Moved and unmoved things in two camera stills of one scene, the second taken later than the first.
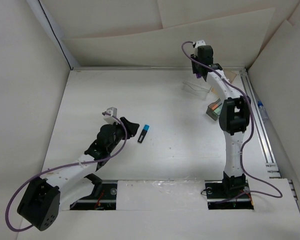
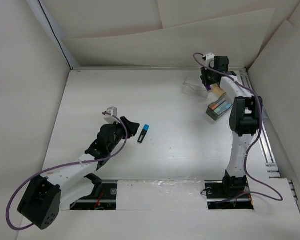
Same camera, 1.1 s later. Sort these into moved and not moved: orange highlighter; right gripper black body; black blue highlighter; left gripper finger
Moved: right gripper black body
Not moved: orange highlighter; left gripper finger; black blue highlighter
